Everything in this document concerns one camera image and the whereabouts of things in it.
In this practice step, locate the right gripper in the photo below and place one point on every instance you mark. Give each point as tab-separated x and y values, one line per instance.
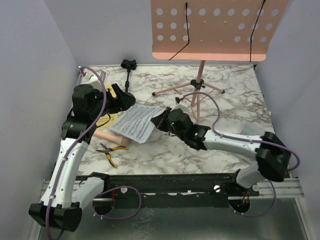
166	117

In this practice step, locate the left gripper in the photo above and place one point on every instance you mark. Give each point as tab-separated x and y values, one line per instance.
118	104

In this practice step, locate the yellow sheet music paper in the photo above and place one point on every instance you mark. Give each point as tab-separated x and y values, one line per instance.
108	120

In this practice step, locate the pink perforated music stand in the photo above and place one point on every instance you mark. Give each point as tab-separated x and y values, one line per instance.
214	30

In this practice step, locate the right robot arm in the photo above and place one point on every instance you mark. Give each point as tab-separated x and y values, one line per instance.
271	157

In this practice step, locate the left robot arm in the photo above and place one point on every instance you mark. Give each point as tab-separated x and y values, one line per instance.
61	207

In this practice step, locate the black microphone desk stand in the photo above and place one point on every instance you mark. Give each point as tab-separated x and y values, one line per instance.
128	65

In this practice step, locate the clear plastic compartment box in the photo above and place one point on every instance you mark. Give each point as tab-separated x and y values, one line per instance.
250	130

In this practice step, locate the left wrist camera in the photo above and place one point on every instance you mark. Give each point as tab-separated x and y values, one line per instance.
91	79

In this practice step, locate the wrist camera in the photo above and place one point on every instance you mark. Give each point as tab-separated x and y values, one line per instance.
91	79
181	103

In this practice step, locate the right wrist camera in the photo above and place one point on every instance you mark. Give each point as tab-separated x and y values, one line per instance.
181	103

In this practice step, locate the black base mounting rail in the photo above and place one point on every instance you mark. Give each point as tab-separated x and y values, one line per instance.
175	190

